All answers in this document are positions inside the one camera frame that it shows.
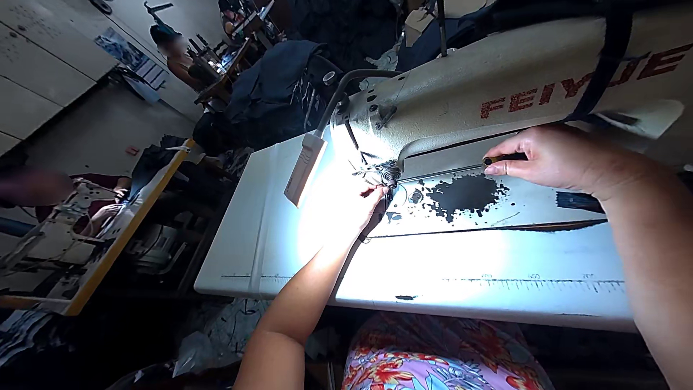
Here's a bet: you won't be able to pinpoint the clear plastic bag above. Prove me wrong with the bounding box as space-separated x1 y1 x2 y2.
172 330 220 377

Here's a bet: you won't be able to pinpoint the person's right hand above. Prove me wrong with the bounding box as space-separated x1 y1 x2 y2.
483 123 649 201

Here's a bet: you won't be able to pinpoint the grey electric motor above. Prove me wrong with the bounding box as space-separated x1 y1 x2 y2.
126 221 188 275

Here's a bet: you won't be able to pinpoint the person's right forearm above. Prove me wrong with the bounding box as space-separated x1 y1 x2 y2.
600 156 693 390

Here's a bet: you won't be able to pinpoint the sewing machine on wooden table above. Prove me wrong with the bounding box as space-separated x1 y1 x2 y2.
187 34 255 106

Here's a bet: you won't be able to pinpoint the white sewing table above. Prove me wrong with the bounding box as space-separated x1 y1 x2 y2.
194 122 640 333

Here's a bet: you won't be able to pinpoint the white sewing machine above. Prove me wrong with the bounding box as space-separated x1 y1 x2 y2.
0 178 117 272

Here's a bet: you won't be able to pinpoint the blue wall poster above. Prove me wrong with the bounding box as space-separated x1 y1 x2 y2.
94 26 170 91

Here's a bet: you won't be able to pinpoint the dark cloth strap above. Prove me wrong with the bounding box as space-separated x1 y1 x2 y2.
564 0 634 121

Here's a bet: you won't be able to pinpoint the screwdriver with yellow-black handle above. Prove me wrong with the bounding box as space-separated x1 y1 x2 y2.
400 152 528 184

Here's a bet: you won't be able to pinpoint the person's left hand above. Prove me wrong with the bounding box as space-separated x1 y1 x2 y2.
304 182 389 251

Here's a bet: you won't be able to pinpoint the black tape patch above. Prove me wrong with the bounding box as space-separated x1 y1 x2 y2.
556 191 605 213

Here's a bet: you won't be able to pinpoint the person's left forearm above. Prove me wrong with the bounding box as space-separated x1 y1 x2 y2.
233 234 360 390

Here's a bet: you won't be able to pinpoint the white gooseneck work lamp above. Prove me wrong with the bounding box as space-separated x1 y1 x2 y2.
284 69 404 209

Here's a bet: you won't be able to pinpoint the pile of dark garments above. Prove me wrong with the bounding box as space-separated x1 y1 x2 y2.
193 40 344 151

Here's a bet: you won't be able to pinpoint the sewing table with yellow edge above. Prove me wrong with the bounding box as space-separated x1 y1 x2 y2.
0 139 196 316

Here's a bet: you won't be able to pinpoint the cream sewing machine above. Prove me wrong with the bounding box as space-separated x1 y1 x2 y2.
330 4 693 190

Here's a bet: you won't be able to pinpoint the thin dark metal rod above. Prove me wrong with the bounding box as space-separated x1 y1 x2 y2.
436 0 448 57

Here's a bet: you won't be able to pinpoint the person's legs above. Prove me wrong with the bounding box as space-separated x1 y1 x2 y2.
342 312 555 390

